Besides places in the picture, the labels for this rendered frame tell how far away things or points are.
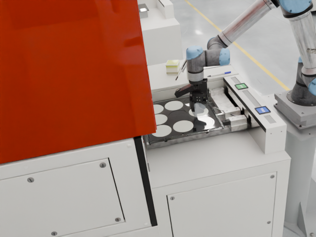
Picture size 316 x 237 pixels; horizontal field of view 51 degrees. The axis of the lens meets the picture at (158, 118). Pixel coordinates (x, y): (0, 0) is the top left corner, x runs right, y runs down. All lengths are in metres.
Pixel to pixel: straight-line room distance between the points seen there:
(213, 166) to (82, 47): 0.85
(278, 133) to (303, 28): 0.45
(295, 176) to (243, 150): 0.58
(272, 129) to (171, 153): 0.47
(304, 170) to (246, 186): 0.58
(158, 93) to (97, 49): 1.02
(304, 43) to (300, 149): 0.65
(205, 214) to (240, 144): 0.37
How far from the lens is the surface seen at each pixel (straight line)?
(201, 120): 1.66
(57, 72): 0.93
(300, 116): 1.72
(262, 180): 1.59
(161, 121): 1.69
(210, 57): 1.51
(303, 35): 1.54
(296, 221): 2.37
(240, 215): 1.70
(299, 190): 2.17
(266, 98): 2.00
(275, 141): 1.56
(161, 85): 1.89
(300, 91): 1.81
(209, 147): 1.61
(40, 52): 0.91
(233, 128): 1.65
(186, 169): 1.50
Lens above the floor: 1.80
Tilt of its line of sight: 32 degrees down
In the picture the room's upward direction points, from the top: 8 degrees counter-clockwise
